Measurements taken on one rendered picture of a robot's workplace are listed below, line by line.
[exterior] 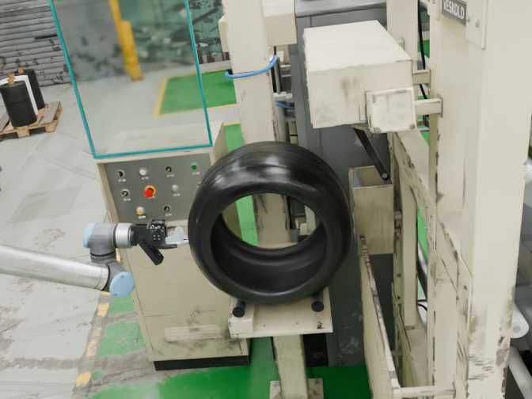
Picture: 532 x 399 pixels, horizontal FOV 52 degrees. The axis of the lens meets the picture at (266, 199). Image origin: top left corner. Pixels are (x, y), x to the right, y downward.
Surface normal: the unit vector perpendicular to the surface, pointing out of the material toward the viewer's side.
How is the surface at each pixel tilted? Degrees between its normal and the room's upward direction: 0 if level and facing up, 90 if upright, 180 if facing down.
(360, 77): 90
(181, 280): 90
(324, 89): 90
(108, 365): 0
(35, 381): 0
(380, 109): 72
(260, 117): 90
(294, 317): 0
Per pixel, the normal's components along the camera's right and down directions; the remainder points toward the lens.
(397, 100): -0.08, 0.15
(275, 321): -0.12, -0.89
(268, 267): 0.01, -0.48
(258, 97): -0.04, 0.45
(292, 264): -0.30, -0.44
